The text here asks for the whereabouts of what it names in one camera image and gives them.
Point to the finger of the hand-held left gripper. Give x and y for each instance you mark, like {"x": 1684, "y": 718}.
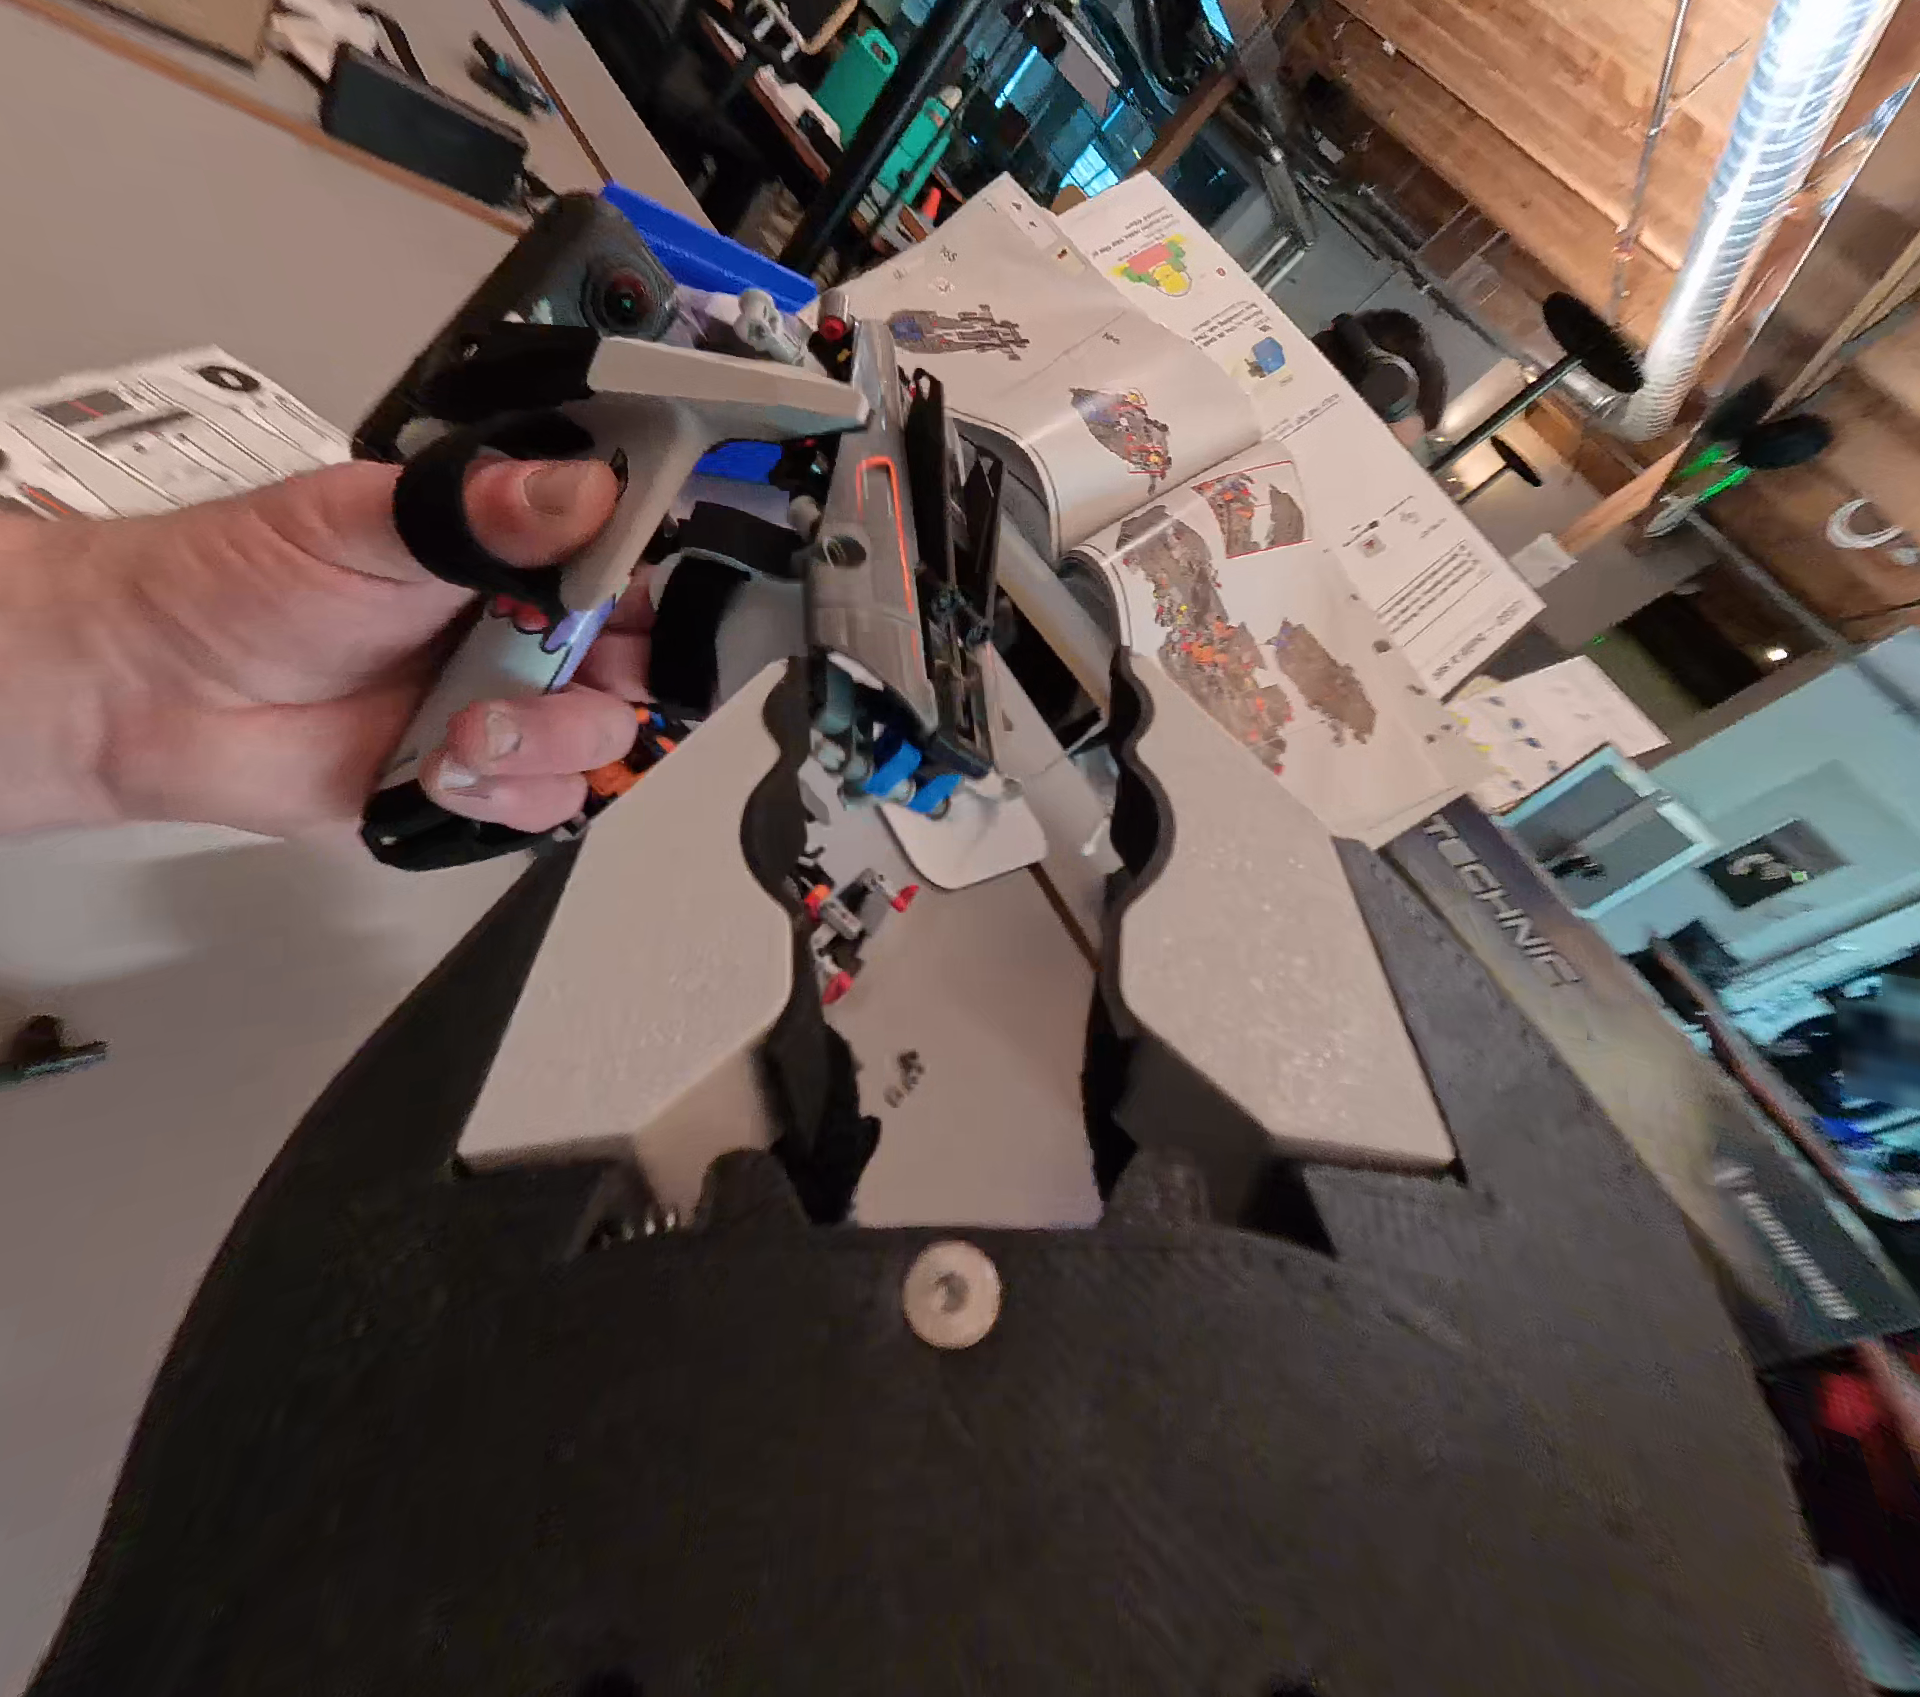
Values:
{"x": 721, "y": 384}

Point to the small dark lego connector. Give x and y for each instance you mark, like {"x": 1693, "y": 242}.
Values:
{"x": 904, "y": 1075}

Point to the black flat device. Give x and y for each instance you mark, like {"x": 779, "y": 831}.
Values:
{"x": 421, "y": 130}

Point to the small grey red lego assembly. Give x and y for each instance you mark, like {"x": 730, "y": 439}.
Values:
{"x": 862, "y": 909}

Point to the dark lego set box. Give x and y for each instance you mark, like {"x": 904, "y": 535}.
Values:
{"x": 1575, "y": 1022}

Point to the white book stand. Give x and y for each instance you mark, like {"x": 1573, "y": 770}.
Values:
{"x": 960, "y": 843}

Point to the dark grey curved lego piece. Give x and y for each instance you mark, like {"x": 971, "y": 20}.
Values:
{"x": 44, "y": 1053}

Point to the blue bin with tag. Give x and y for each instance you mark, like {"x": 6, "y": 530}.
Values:
{"x": 705, "y": 242}

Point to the person's left hand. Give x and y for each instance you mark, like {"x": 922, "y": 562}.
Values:
{"x": 225, "y": 632}

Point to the silver ventilation duct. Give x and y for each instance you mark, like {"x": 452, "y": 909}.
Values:
{"x": 1785, "y": 77}

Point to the lego instruction booklet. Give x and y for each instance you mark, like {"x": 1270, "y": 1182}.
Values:
{"x": 1051, "y": 376}

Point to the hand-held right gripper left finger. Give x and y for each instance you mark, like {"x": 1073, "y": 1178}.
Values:
{"x": 645, "y": 976}

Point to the black lego subassembly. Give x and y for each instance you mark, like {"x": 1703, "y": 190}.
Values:
{"x": 871, "y": 526}

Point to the white printed instruction sheet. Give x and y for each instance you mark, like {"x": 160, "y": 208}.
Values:
{"x": 1350, "y": 482}

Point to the lego sticker sheet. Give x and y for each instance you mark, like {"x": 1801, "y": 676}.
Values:
{"x": 151, "y": 423}

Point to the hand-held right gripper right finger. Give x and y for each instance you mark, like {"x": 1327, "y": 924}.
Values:
{"x": 1275, "y": 976}

